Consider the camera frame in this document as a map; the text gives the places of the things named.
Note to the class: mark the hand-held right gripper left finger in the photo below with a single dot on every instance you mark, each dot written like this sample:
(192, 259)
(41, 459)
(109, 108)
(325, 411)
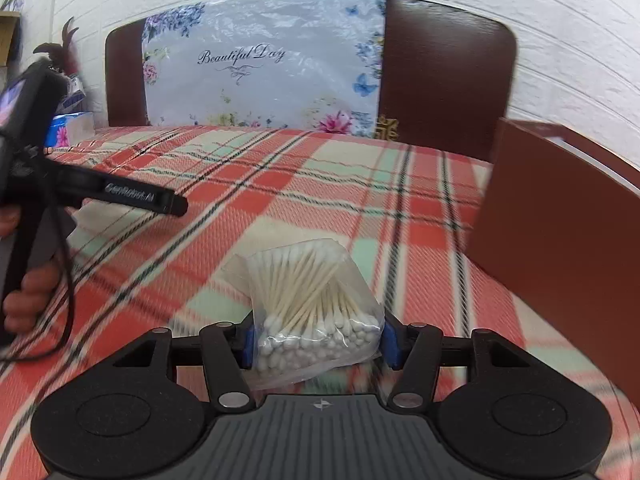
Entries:
(245, 342)

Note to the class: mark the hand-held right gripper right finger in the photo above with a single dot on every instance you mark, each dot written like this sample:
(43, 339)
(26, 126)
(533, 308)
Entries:
(390, 342)

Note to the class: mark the bag of cotton swabs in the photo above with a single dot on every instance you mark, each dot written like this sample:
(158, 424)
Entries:
(310, 310)

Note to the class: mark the person's left hand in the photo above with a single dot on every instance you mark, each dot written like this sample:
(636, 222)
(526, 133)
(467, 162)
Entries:
(35, 295)

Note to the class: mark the blue floral tissue pack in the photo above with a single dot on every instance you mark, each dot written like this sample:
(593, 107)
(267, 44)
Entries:
(70, 127)

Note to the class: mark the red white blue packet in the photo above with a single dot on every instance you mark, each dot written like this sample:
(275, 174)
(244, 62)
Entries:
(72, 95)

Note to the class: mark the dark red feather decoration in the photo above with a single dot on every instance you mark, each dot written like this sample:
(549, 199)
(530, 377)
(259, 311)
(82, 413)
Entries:
(67, 45)

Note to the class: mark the plaid blanket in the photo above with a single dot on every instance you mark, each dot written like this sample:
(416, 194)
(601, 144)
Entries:
(300, 185)

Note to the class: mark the floral plastic bag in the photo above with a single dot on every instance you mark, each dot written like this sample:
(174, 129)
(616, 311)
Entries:
(260, 60)

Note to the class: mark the cardboard box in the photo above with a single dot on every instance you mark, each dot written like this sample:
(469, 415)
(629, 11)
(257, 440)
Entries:
(9, 40)

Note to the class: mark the gold headboard ornament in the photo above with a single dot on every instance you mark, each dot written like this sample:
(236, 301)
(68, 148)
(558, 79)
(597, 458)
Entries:
(387, 127)

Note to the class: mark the brown headboard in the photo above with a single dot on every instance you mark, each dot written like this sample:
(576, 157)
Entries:
(440, 60)

